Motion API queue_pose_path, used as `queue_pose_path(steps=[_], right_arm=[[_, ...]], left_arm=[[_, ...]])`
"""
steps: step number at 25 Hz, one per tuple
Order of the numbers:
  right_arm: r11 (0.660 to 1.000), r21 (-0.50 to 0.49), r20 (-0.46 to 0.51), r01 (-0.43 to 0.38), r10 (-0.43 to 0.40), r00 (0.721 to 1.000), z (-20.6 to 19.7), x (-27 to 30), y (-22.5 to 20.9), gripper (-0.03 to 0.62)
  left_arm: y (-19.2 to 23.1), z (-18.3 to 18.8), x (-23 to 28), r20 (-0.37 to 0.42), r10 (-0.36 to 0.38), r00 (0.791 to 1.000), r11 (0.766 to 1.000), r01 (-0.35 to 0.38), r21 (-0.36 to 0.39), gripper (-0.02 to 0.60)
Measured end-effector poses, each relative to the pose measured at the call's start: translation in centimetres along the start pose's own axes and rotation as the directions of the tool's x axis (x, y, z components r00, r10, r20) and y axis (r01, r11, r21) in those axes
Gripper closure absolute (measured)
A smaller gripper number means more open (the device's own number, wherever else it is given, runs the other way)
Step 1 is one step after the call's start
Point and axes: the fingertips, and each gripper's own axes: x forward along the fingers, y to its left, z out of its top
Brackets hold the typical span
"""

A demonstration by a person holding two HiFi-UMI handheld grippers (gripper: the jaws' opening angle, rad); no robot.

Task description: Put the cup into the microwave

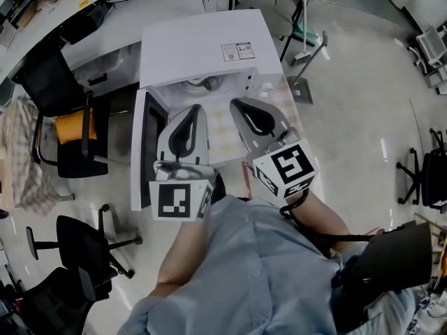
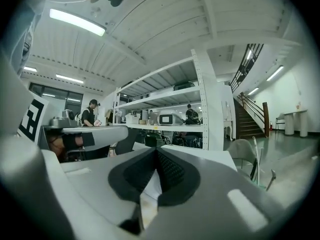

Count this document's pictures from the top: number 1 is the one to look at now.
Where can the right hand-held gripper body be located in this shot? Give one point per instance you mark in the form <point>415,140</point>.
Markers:
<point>290,166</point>

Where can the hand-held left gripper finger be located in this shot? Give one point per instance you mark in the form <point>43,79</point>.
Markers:
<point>202,138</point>
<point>164,148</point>

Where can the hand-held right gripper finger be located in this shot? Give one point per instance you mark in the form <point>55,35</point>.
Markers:
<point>276,117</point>
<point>246,134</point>

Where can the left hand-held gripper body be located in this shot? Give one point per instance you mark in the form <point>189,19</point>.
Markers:
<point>174,201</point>

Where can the white microwave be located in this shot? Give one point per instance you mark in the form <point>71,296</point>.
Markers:
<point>195,44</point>

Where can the person's right forearm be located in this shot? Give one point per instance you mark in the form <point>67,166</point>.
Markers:
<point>321,218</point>

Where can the person's left forearm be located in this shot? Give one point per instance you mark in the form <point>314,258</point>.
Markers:
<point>181,253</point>

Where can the small white object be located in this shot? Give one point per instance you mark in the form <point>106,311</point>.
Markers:
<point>266,88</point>

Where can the grey dustpan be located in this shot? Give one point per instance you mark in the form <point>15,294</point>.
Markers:
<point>302,89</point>

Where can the orange cushion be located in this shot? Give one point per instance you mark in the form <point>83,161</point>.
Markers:
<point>75,126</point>

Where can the black office chair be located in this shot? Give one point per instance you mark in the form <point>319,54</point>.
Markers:
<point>80,239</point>
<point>431,176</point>
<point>52,305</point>
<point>52,82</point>

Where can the person's light blue shirt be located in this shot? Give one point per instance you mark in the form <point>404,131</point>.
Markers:
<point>251,277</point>

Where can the black pack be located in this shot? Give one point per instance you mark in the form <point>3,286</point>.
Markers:
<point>391,260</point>

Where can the plaid cloth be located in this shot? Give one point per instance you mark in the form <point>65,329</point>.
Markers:
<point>21,159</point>

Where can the long white desk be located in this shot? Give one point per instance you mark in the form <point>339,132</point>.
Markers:
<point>42,30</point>

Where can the white plastic stool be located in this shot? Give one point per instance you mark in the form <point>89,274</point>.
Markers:
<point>431,45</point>

